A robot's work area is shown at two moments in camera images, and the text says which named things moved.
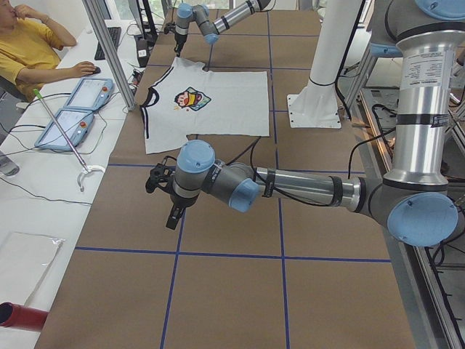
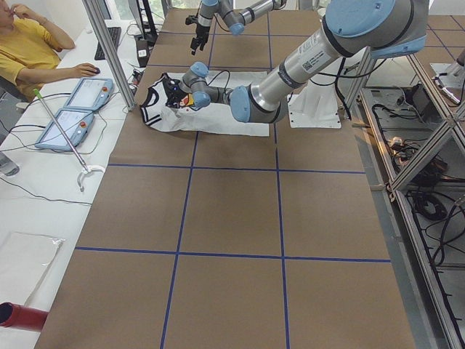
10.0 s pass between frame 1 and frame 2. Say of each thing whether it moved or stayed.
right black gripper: moved
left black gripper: moved
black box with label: stayed
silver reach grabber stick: stayed
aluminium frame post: stayed
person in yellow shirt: stayed
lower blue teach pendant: stayed
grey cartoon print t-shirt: moved
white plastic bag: stayed
